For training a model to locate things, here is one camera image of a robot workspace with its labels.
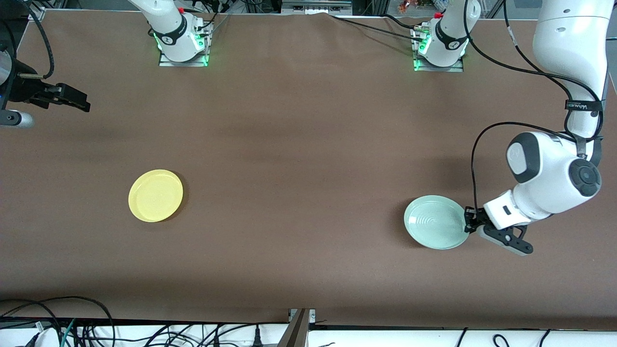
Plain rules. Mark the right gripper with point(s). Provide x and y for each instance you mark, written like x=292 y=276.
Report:
x=23 y=88

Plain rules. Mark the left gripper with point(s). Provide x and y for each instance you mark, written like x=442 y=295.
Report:
x=473 y=219

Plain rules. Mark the pale green round plate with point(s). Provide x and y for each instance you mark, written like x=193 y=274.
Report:
x=434 y=221

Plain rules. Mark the yellow round plate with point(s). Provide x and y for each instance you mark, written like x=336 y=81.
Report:
x=155 y=195

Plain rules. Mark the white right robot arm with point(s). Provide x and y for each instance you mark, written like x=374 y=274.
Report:
x=166 y=19

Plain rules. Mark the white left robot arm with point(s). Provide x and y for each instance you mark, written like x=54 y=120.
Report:
x=564 y=48

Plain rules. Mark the white lower shelf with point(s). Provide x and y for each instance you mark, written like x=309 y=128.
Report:
x=385 y=340

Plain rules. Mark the colourful small objects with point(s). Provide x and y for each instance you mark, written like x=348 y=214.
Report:
x=407 y=5

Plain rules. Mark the white power strip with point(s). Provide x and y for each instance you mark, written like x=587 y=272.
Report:
x=46 y=337

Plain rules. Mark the black power plug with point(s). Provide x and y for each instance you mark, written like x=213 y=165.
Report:
x=258 y=337

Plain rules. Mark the aluminium corner bracket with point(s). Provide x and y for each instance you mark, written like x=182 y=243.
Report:
x=37 y=13

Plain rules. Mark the grey aluminium profile post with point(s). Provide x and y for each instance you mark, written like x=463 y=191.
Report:
x=294 y=332

